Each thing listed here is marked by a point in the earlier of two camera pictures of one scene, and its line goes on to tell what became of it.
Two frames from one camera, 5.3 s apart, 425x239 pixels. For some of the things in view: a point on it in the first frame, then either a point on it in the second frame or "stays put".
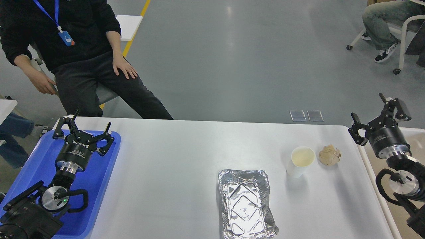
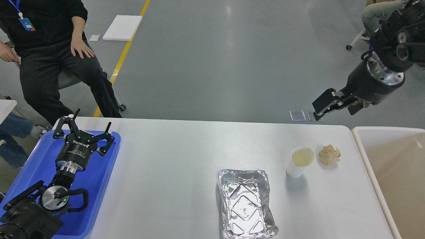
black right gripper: x=386 y=138 → x=368 y=82
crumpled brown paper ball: x=329 y=156 stays put
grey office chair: x=105 y=93 → x=67 y=76
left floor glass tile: x=297 y=115 stays put
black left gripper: x=75 y=153 stays put
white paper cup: x=301 y=158 stays put
